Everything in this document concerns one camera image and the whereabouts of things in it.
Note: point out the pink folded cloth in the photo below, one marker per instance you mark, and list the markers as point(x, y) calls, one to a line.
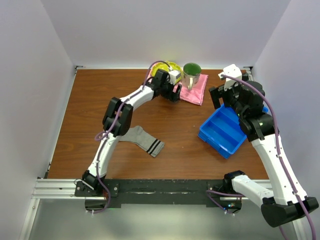
point(196, 94)

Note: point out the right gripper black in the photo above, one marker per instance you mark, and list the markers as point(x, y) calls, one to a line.
point(214, 92)

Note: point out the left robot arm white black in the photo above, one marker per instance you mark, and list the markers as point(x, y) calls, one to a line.
point(117, 121)

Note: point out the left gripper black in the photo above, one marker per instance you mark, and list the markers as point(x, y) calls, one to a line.
point(172, 96)

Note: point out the cream mug green inside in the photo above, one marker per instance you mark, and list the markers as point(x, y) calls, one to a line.
point(190, 75)

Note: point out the grey sock black stripes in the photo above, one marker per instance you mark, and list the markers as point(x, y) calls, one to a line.
point(144, 140)

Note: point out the yellow-green dotted plate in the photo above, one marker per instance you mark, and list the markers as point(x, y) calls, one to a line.
point(163, 66)

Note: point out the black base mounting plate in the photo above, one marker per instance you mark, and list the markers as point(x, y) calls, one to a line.
point(168, 192)

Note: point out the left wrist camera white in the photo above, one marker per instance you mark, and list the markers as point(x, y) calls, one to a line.
point(174, 76)

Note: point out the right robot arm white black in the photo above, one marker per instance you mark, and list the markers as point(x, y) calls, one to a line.
point(286, 201)

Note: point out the aluminium frame rail front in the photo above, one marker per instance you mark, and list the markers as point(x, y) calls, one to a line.
point(60, 189)

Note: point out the blue plastic divided bin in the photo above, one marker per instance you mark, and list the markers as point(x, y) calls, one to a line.
point(222, 131)

